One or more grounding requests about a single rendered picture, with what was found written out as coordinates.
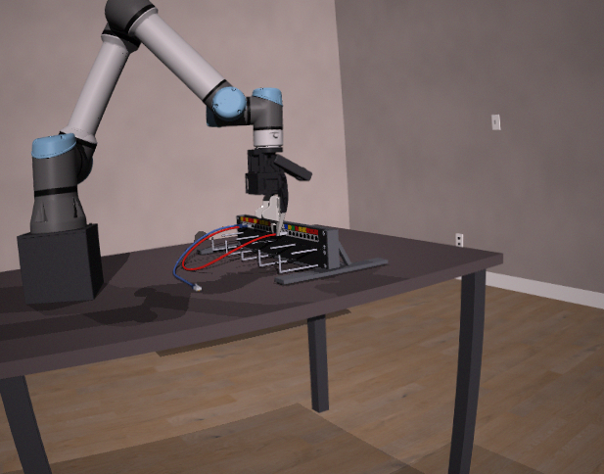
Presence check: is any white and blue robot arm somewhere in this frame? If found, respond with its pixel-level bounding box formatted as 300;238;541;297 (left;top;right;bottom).
30;0;283;234

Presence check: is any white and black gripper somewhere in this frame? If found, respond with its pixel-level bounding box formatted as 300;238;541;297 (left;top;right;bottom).
245;147;289;236

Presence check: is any grey port rack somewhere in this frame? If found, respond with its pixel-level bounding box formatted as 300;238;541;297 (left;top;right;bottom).
197;214;388;285

